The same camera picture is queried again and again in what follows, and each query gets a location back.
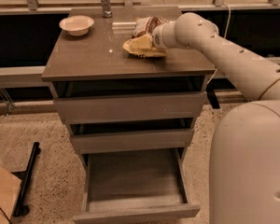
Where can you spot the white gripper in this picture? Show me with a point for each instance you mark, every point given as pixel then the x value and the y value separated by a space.
pixel 158 37

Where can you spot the brown yellow chip bag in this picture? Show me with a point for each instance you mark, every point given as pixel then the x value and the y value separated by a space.
pixel 141 43

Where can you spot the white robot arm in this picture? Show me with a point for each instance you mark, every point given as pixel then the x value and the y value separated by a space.
pixel 255 77

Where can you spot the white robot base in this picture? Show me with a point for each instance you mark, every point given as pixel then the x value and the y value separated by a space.
pixel 244 175

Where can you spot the grey drawer cabinet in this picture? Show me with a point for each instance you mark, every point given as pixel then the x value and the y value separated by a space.
pixel 95 64

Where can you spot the top drawer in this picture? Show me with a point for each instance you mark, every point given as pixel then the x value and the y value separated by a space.
pixel 104 109

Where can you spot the middle drawer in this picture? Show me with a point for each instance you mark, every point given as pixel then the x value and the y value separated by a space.
pixel 131 135

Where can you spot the open bottom drawer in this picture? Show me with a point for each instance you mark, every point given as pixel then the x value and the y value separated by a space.
pixel 135 186

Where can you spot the silver can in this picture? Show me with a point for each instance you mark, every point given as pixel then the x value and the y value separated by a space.
pixel 106 7

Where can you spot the white bowl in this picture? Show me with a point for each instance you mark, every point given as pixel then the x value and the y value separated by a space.
pixel 76 25

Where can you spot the black floor stand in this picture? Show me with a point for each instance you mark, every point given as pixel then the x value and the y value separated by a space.
pixel 21 209

